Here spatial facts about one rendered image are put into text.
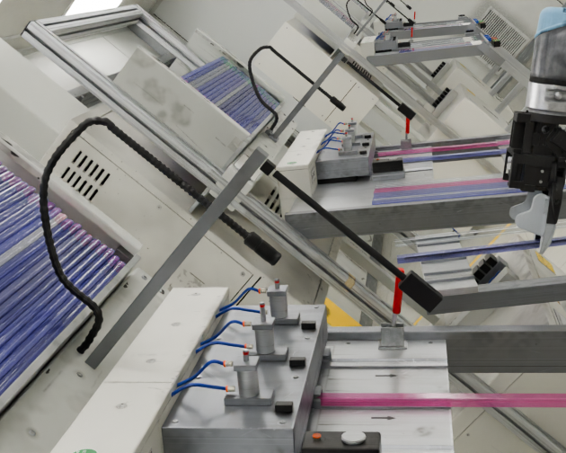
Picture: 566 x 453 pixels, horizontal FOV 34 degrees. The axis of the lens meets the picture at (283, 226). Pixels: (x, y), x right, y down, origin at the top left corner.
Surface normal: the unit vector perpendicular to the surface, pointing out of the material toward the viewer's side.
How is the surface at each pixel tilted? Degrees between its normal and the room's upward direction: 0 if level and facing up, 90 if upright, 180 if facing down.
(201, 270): 90
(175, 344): 48
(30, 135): 90
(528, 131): 90
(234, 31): 90
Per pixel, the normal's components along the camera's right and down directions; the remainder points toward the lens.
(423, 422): -0.07, -0.96
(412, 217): -0.14, 0.28
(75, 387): 0.62, -0.73
